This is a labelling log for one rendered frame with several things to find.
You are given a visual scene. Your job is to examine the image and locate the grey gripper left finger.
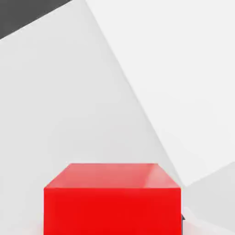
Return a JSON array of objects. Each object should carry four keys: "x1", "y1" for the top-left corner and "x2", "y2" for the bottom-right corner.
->
[{"x1": 18, "y1": 221, "x2": 45, "y2": 235}]

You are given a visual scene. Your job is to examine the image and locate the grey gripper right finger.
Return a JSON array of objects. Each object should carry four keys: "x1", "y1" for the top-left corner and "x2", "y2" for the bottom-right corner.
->
[{"x1": 181, "y1": 206, "x2": 235, "y2": 235}]

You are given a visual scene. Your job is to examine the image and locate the small red cube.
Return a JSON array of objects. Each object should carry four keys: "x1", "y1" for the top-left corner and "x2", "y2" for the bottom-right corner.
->
[{"x1": 43, "y1": 162, "x2": 182, "y2": 235}]

